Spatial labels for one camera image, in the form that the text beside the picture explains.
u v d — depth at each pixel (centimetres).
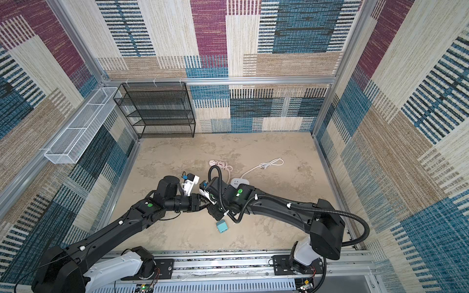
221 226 83
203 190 69
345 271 73
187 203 68
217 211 67
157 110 109
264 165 104
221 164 102
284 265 73
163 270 73
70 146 71
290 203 46
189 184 73
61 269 39
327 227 41
